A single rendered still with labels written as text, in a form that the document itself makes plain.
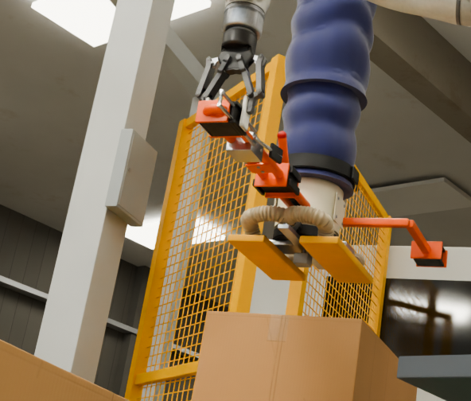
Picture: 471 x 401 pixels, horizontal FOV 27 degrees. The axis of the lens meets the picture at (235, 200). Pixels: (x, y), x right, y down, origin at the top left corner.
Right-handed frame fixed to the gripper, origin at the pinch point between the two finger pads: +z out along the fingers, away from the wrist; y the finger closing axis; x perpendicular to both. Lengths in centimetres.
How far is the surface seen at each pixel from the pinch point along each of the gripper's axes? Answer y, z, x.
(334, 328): -14, 32, -46
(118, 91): 100, -70, -107
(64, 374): -19, 71, 68
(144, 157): 89, -47, -116
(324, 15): 0, -55, -46
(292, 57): 8, -44, -48
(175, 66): 184, -186, -283
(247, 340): 7, 36, -46
